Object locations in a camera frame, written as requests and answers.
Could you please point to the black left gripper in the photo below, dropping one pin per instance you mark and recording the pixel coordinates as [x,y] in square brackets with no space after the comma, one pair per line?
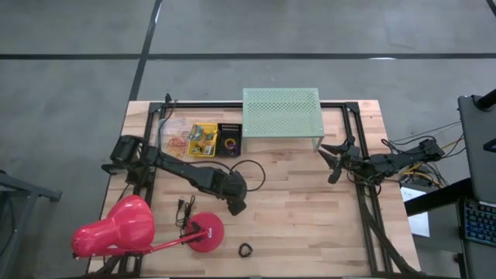
[234,184]

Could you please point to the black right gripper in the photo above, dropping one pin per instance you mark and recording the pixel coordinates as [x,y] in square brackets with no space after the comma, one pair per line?
[346,159]

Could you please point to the orange spiral wrist coil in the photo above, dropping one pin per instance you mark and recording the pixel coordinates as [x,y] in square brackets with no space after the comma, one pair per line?
[226,141]

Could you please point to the large Crayola crayon box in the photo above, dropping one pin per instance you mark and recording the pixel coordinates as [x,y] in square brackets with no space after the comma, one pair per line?
[211,136]

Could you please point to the black plastic basket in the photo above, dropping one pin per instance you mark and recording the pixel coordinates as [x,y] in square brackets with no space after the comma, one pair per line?
[222,131]

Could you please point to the yellow plastic basket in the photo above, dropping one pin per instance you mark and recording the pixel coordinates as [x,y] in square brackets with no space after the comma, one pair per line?
[212,128]

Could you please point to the eight-count Crayola crayon box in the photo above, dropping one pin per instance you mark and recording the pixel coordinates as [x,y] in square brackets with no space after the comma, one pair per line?
[196,131]

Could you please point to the black spiral wrist coil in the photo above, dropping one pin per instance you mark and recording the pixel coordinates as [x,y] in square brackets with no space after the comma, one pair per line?
[240,250]

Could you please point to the red rubber band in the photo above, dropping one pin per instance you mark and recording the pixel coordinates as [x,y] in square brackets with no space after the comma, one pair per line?
[176,142]

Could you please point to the clear plastic bin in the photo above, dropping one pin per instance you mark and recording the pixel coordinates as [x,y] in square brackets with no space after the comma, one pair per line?
[166,128]

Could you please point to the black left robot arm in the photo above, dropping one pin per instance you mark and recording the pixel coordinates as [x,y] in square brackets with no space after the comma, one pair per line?
[174,164]

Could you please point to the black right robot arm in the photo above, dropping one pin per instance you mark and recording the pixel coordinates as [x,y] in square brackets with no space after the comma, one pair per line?
[395,160]

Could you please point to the red desk lamp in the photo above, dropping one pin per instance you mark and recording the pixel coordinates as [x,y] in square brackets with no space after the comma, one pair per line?
[128,224]

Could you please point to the green perforated metal shelf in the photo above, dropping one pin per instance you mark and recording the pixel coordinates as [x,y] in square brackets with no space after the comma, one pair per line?
[281,112]

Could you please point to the white paper sheet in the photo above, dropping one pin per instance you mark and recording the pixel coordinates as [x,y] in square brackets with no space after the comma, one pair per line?
[416,217]

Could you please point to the gray monitor back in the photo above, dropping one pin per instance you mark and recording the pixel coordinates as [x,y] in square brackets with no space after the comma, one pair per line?
[476,147]

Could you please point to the blue-lit keyboard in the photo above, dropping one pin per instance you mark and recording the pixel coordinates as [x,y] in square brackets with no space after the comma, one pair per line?
[480,222]

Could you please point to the gray metal cart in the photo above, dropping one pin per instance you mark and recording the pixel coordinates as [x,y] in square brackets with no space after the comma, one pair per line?
[19,217]

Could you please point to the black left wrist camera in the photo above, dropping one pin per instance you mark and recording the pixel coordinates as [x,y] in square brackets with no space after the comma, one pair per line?
[237,206]

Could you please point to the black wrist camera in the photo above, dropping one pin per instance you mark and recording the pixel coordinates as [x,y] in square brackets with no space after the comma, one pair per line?
[358,162]
[237,206]

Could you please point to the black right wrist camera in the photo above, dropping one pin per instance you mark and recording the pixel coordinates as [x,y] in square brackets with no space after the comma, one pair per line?
[358,162]

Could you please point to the black table frame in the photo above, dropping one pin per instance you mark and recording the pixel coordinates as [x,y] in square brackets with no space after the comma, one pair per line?
[252,104]

